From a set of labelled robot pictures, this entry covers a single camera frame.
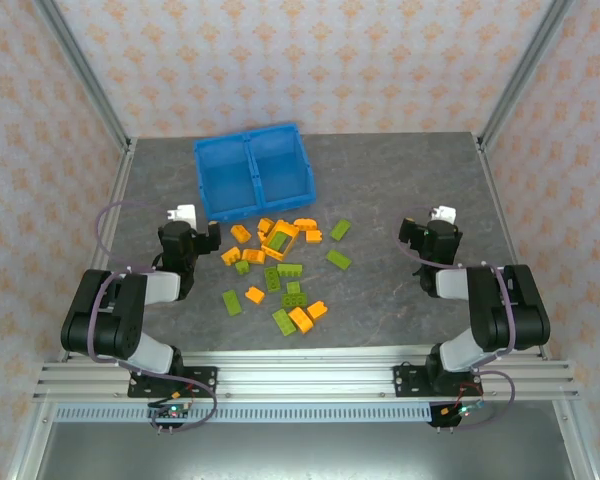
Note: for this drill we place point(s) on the aluminium table side rail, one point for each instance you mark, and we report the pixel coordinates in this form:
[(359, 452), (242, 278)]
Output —
[(491, 175), (121, 175)]

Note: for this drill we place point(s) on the aluminium frame leg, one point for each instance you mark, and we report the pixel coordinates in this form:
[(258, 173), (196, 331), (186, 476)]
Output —
[(575, 445), (30, 445)]

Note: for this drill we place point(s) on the small green lego brick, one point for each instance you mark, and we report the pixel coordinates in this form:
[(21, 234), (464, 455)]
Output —
[(242, 266), (293, 287)]

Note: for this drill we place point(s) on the grey metal lower panel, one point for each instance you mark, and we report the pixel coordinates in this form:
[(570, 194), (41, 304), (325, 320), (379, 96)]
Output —
[(305, 450)]

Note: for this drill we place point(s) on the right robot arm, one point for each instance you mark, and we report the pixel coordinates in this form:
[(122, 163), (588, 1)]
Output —
[(490, 310)]

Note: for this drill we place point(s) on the orange arched lego brick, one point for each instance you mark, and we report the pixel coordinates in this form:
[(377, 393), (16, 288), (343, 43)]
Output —
[(305, 223)]

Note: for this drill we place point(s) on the aluminium upright post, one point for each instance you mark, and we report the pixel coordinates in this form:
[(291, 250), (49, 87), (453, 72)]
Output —
[(525, 65), (81, 65)]

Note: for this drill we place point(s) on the dark green lego brick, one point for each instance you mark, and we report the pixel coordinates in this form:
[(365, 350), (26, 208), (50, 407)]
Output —
[(294, 300)]

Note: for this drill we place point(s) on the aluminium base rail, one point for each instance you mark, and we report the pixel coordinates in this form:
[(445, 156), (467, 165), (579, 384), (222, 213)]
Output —
[(305, 382)]

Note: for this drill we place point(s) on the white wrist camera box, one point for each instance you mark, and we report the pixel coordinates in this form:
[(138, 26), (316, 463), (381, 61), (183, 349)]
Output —
[(185, 212), (445, 214)]

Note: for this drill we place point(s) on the blue plastic bin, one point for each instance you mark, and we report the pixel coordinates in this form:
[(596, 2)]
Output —
[(225, 175), (282, 165)]

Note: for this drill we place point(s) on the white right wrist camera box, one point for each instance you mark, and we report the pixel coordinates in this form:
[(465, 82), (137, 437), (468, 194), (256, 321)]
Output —
[(445, 214)]

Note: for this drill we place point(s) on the orange lego window frame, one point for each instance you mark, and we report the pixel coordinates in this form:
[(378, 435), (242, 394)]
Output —
[(286, 226)]

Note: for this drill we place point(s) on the aluminium table edge bar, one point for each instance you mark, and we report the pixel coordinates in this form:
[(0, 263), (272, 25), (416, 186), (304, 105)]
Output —
[(305, 356)]

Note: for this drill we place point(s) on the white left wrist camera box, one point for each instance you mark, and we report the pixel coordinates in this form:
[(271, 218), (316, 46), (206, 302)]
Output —
[(185, 212)]

